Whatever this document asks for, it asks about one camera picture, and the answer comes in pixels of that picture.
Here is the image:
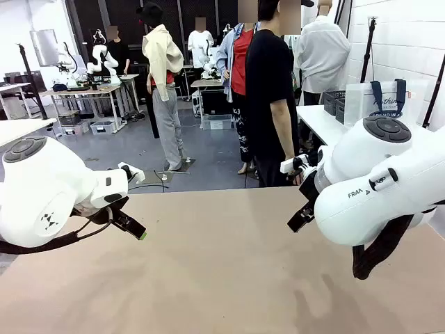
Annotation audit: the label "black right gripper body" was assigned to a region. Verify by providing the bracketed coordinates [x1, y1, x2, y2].
[298, 170, 318, 209]

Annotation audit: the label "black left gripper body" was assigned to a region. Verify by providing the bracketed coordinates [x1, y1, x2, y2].
[90, 196, 129, 225]

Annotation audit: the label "translucent shopping bag navy handles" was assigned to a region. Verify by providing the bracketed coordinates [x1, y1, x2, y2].
[343, 79, 418, 128]

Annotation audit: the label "person's right forearm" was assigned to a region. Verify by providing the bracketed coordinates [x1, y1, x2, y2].
[270, 114, 296, 159]

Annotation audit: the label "metal floor plate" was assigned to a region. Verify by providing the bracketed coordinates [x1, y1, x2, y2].
[136, 169, 174, 185]

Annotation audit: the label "white side table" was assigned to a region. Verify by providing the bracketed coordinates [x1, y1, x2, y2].
[296, 104, 350, 147]

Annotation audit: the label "gray plastic basket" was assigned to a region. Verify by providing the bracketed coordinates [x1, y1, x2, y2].
[322, 90, 347, 116]
[335, 98, 348, 125]

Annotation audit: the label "clear plastic storage bin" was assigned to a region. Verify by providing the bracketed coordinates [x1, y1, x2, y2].
[200, 113, 233, 131]
[89, 120, 118, 136]

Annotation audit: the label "dark box under table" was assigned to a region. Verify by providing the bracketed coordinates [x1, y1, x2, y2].
[57, 110, 81, 126]

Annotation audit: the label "person in black t-shirt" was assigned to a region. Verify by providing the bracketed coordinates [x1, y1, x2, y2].
[245, 0, 302, 189]

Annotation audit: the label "black cabinet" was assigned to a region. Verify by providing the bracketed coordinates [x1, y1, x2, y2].
[201, 89, 233, 116]

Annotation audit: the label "wood top work table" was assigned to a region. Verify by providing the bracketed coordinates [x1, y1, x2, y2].
[40, 84, 122, 135]

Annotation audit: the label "figure in white shirt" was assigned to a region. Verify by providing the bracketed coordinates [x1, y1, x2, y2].
[298, 0, 351, 105]

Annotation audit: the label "small background table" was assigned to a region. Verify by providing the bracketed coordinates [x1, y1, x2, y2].
[120, 73, 140, 114]

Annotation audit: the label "figure in red shirt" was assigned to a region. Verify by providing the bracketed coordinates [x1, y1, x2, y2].
[215, 0, 260, 175]

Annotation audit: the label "background table with robot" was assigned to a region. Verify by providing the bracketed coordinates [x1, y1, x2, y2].
[190, 79, 224, 118]

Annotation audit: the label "black tripod stand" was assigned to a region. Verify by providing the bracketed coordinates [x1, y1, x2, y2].
[16, 43, 49, 120]

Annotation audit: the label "black office chair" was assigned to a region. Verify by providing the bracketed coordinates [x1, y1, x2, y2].
[24, 70, 43, 92]

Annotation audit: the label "black slanted pole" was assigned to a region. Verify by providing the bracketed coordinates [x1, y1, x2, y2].
[421, 54, 445, 129]

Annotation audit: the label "mannequin in cream jacket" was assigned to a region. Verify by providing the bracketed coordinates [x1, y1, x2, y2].
[136, 1, 185, 172]

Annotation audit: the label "background person in black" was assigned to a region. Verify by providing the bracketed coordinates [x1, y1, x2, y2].
[106, 24, 132, 76]

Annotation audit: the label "background person in white tee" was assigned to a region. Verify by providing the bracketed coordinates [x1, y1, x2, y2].
[187, 16, 216, 70]

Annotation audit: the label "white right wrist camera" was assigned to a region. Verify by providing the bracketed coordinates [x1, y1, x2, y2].
[280, 154, 318, 182]

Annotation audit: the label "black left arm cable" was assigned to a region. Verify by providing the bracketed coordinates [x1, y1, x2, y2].
[0, 207, 115, 255]

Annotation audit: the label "mannequin stand base plate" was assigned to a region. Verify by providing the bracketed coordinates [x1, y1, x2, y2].
[156, 157, 196, 175]

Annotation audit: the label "black right arm cable sleeve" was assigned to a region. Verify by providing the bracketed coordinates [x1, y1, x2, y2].
[352, 214, 415, 280]

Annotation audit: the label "black tripod with camera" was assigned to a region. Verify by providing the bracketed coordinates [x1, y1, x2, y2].
[359, 16, 379, 84]

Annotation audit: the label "white wall panel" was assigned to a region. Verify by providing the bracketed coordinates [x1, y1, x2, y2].
[29, 29, 59, 67]

